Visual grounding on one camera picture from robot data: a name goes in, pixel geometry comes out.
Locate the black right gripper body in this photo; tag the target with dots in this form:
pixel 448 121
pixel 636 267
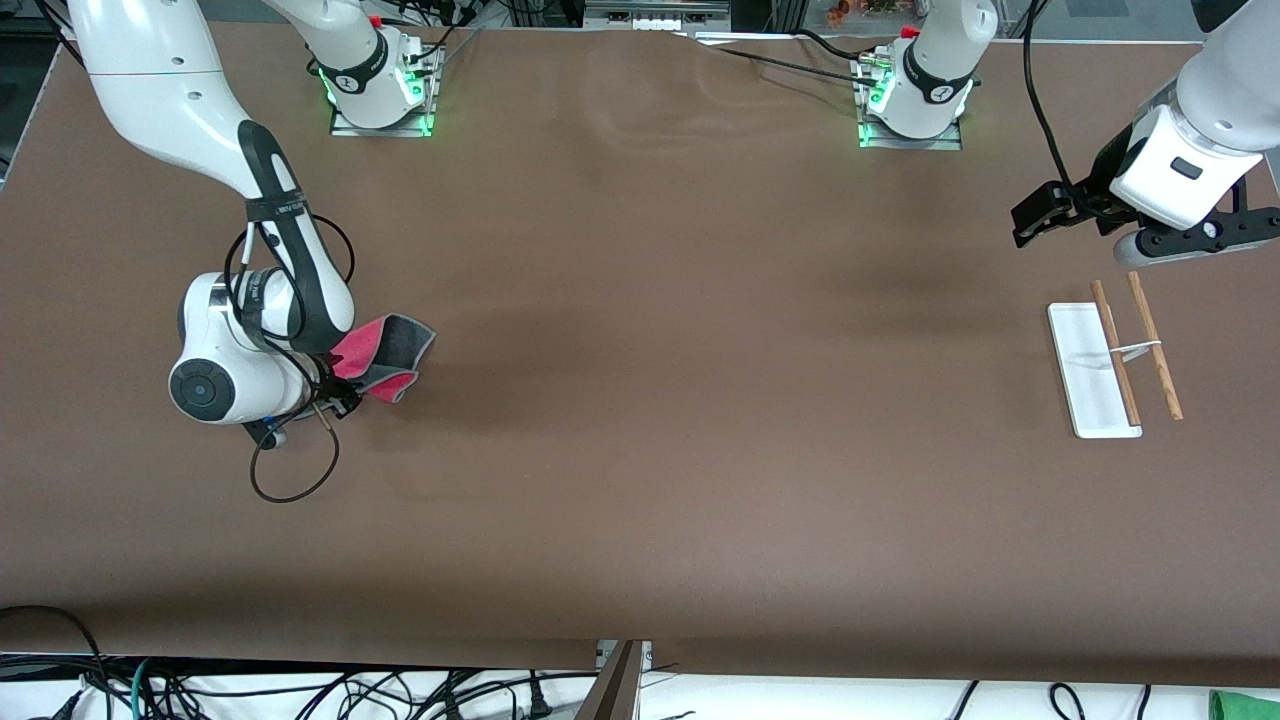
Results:
pixel 333 387

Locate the white power strip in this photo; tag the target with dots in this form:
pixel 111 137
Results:
pixel 650 20

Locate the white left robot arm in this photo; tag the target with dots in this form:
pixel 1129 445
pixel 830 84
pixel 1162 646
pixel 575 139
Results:
pixel 1220 90

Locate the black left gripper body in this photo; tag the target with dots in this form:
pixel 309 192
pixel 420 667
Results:
pixel 1098 186

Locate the brown table cover sheet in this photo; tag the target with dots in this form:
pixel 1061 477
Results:
pixel 640 450

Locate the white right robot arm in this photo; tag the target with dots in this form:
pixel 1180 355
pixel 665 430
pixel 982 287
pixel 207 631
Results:
pixel 150 100

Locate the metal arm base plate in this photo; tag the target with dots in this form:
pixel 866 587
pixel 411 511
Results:
pixel 345 128
pixel 940 143

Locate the grey brown support post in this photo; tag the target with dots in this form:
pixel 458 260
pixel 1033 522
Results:
pixel 615 690

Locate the pink and grey towel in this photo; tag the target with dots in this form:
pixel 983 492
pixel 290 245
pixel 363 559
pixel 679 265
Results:
pixel 390 345

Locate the green cloth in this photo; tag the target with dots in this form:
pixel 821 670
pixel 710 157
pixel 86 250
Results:
pixel 1245 707

